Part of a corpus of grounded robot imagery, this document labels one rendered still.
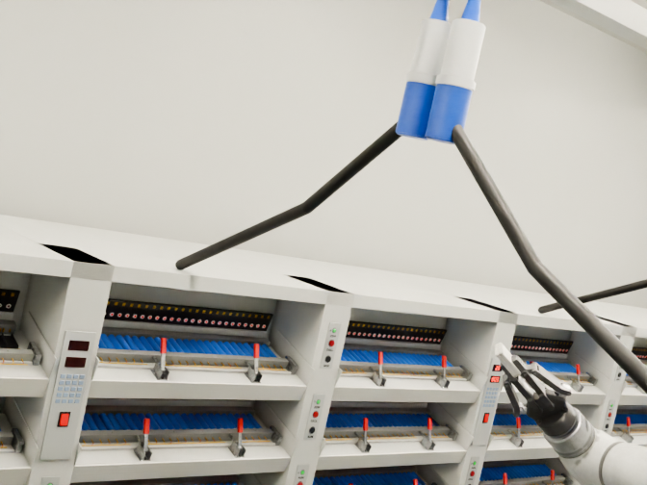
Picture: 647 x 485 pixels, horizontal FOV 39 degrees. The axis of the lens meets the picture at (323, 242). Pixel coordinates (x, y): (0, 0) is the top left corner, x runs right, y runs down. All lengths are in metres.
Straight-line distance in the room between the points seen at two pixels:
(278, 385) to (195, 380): 0.24
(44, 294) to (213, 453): 0.59
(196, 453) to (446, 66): 1.17
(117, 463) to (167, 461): 0.13
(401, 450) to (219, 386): 0.71
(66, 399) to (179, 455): 0.36
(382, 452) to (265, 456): 0.42
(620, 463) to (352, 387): 0.86
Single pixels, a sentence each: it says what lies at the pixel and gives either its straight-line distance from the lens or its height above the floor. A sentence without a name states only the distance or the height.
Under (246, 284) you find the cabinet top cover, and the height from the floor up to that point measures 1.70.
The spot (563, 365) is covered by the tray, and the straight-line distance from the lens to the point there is 3.43.
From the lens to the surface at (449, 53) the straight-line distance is 1.55.
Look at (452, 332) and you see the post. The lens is 2.95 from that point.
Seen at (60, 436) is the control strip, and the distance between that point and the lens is 2.04.
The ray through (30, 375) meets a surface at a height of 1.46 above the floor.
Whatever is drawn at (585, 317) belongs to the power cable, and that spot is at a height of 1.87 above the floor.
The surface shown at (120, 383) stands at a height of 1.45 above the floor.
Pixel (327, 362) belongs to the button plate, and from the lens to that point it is 2.38.
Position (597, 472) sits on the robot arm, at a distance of 1.92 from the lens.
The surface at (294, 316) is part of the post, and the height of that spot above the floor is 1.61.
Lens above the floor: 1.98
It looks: 4 degrees down
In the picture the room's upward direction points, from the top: 12 degrees clockwise
